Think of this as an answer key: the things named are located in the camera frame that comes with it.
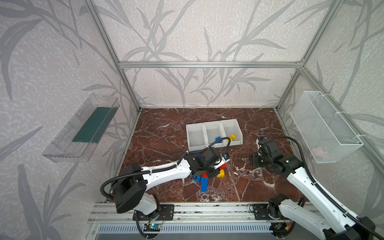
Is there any blue long brick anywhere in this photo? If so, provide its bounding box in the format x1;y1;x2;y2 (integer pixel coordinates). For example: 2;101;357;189
200;177;209;193

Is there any blue small brick lower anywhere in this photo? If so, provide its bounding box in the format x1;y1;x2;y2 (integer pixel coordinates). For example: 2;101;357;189
193;176;201;182

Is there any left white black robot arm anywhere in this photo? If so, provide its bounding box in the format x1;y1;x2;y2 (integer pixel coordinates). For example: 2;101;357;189
100;147;230;221

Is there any white right bin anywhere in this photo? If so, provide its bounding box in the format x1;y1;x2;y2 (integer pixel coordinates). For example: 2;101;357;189
221;119;244;147

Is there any left circuit board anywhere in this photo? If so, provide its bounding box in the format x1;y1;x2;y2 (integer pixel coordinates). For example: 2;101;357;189
143;223;163;232

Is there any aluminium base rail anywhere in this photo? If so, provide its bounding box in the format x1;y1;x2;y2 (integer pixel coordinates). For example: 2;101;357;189
86;201;340;224

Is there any white middle bin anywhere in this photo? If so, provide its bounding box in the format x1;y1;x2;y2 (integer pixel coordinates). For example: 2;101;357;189
204;121;226;145

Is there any pink object in basket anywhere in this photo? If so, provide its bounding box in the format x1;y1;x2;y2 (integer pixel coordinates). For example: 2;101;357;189
312;147;326;158

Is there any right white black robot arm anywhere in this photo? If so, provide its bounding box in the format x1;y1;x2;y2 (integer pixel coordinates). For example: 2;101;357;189
250;137;384;240

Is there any white left bin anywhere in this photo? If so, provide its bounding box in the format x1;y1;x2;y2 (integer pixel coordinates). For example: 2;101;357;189
186;123;208;152

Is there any white wire mesh basket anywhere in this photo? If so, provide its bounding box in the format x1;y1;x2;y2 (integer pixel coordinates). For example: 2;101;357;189
290;91;364;164

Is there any white bin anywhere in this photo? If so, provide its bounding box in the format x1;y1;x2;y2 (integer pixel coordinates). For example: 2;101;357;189
221;119;244;147
186;123;208;152
204;121;226;145

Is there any clear acrylic wall shelf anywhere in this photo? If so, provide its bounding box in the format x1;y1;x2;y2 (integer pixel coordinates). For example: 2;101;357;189
43;94;120;163

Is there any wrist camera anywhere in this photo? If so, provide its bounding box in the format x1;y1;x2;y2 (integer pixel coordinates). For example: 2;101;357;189
222;153;231;163
257;136;267;144

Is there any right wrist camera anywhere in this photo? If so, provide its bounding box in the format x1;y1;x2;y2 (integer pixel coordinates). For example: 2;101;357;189
257;136;267;144

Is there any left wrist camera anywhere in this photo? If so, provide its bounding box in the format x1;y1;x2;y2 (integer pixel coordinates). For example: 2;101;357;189
222;153;231;163

